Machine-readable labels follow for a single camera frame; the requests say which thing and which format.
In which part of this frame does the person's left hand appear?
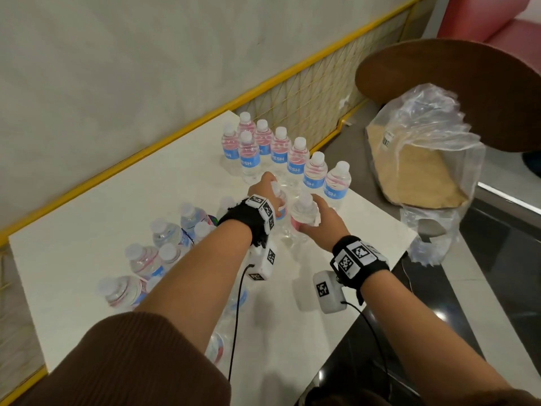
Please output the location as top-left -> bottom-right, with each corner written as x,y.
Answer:
247,172 -> 284,216

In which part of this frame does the person's right hand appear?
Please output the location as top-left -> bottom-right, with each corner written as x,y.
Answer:
300,196 -> 351,253

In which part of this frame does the water bottle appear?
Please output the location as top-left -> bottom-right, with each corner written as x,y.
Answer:
270,181 -> 290,220
289,192 -> 322,233

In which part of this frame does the arranged group of water bottles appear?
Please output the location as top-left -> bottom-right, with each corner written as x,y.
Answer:
220,112 -> 352,212

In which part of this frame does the brown cardboard box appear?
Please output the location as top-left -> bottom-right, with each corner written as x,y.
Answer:
366,124 -> 470,210

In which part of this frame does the cluster of water bottles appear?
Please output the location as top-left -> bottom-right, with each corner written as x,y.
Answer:
97,195 -> 250,367

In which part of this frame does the person's right forearm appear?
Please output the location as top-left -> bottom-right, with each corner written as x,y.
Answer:
361,272 -> 512,394

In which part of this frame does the person's left forearm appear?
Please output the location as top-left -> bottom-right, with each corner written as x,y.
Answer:
135,219 -> 253,354

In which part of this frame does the black wristband with markers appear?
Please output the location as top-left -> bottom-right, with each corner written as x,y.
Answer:
331,235 -> 391,305
218,195 -> 278,249

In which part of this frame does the brown chair backrest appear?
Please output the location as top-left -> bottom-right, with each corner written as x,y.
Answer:
354,39 -> 541,153

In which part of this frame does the white table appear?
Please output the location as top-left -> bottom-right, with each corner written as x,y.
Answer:
8,110 -> 419,406

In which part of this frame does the dark round stool base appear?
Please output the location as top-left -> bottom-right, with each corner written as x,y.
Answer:
522,151 -> 541,180

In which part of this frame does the brown sweater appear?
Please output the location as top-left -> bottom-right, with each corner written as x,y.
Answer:
12,311 -> 541,406

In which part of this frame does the pink seat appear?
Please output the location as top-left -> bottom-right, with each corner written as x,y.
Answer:
437,0 -> 541,77

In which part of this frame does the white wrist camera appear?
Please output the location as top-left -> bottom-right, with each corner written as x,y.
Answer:
312,270 -> 348,315
246,242 -> 278,282

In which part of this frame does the black cable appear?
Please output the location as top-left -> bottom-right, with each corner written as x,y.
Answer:
228,264 -> 254,383
340,301 -> 392,398

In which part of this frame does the yellow wire mesh fence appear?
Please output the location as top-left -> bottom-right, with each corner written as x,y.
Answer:
0,0 -> 440,406

